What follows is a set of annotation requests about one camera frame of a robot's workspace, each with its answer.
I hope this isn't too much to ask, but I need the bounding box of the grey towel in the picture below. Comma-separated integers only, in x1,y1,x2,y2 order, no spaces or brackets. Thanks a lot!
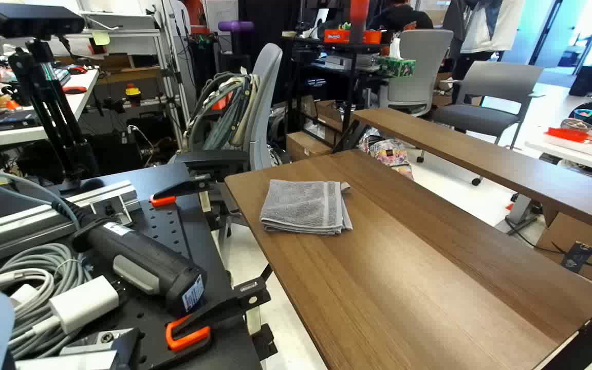
260,178,353,239

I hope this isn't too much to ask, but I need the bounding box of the wooden drawer box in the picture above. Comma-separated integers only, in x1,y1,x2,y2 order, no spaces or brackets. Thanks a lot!
284,130,337,165

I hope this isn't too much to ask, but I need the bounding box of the black clamp with orange tip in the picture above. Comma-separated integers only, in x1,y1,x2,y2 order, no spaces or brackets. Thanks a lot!
149,172,218,211

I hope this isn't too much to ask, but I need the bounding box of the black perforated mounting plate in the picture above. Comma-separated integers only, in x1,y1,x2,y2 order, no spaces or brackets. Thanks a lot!
0,161,265,370

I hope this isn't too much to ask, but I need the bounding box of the green tissue box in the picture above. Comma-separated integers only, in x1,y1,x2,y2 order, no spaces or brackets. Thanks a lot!
374,56,419,81

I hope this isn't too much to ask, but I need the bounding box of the orange crate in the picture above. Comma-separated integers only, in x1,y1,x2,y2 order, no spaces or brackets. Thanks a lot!
322,27,384,49

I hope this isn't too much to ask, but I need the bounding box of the purple cylinder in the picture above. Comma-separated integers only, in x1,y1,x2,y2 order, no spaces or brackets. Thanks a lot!
217,18,258,36

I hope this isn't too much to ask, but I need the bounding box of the black handheld enabling device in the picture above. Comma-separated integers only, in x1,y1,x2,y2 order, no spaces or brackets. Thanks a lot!
72,219,211,319

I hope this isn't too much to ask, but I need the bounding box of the light grey office chair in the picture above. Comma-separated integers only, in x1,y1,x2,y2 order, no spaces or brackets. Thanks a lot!
384,27,456,114

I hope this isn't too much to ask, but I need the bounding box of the red pole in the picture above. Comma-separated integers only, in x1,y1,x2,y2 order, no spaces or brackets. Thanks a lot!
348,0,373,33

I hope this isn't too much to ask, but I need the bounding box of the person in black shirt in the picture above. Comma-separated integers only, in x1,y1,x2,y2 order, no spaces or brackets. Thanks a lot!
369,0,436,33

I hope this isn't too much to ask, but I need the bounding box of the grey chair with dark seat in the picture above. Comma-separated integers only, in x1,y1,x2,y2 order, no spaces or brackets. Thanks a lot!
430,60,546,150

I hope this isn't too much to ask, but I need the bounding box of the long wooden table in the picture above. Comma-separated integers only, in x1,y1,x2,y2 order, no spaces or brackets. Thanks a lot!
351,105,592,239

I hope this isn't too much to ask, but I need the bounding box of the white power adapter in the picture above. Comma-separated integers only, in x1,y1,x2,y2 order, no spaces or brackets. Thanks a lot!
47,274,121,336

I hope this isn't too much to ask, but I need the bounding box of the person in white shirt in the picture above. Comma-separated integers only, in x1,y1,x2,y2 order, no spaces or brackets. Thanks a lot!
444,0,526,58

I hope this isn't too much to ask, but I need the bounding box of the red flat toy piece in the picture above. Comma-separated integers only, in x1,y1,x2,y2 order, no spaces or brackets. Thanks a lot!
546,126,592,143

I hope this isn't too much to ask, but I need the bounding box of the cardboard box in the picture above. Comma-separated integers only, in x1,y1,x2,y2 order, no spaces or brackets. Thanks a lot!
534,211,592,289

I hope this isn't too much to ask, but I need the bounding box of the aluminium extrusion bar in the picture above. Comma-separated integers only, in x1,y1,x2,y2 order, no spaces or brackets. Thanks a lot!
0,178,140,271

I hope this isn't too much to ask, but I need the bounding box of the small black tag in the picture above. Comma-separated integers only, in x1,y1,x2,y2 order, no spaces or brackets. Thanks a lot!
560,241,592,274

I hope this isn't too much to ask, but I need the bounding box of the white table with colourful items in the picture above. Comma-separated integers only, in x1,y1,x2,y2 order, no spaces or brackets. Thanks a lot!
525,122,592,180

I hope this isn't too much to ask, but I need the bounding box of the white cluttered work table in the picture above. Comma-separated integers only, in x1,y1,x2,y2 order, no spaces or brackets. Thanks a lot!
0,65,102,152

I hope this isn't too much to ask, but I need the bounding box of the black bag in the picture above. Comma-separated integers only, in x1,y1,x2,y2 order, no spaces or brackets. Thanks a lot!
568,63,592,98

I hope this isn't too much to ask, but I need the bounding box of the green grey cable bundle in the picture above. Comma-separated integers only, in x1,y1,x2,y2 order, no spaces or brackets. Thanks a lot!
183,69,258,154

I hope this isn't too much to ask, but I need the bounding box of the black clamp with orange handle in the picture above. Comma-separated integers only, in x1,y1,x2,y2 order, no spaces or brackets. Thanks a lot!
162,265,273,356

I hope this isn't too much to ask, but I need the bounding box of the black camera tripod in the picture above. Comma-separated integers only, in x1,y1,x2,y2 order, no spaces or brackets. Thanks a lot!
6,36,102,182

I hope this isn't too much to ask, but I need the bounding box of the grey metal bracket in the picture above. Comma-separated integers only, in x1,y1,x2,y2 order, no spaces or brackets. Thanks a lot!
15,326,142,370

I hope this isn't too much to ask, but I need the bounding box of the teal cable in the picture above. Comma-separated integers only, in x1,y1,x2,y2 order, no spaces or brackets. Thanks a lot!
0,170,83,232

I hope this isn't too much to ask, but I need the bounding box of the black stereo camera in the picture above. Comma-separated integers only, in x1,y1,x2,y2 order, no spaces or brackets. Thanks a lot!
0,0,86,41

